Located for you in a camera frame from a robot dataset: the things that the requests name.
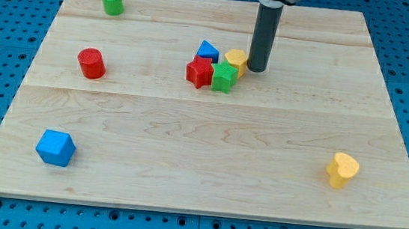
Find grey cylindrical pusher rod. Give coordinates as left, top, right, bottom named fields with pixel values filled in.
left=247, top=4, right=283, bottom=73

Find yellow heart block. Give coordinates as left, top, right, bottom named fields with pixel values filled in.
left=326, top=152, right=360, bottom=189

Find light wooden board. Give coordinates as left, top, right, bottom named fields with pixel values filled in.
left=0, top=0, right=409, bottom=229

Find yellow hexagon block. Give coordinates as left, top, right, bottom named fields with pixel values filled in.
left=224, top=49, right=248, bottom=78

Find blue triangle block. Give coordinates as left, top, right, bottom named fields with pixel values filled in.
left=196, top=40, right=219, bottom=64

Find green star block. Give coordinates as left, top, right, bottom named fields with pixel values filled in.
left=211, top=61, right=238, bottom=94

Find red star block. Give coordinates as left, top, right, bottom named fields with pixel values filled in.
left=186, top=55, right=214, bottom=88

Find green cylinder block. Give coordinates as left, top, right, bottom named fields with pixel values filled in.
left=102, top=0, right=124, bottom=16

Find red cylinder block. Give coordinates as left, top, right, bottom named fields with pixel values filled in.
left=77, top=48, right=106, bottom=79

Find blue cube block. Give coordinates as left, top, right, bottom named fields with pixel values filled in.
left=35, top=129, right=76, bottom=167

